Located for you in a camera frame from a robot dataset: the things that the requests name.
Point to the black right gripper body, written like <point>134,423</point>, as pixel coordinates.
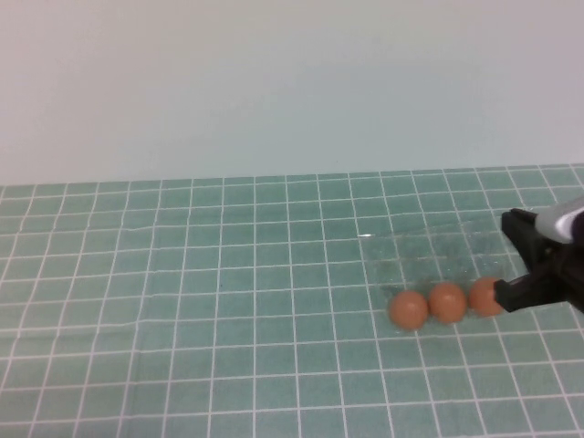
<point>570,274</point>

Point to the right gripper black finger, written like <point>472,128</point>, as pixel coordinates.
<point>524,294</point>
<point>522,226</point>

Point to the brown egg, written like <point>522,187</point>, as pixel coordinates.
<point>447,302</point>
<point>408,310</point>
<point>482,296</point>

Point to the clear plastic egg tray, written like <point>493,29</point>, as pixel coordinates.
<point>410,255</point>

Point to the green white checked tablecloth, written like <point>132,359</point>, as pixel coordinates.
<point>182,319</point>

